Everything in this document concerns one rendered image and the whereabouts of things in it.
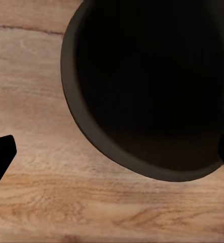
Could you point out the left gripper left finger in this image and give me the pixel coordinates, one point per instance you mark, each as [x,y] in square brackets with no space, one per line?
[7,152]

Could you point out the cauldron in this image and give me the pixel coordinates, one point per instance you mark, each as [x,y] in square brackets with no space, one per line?
[144,82]

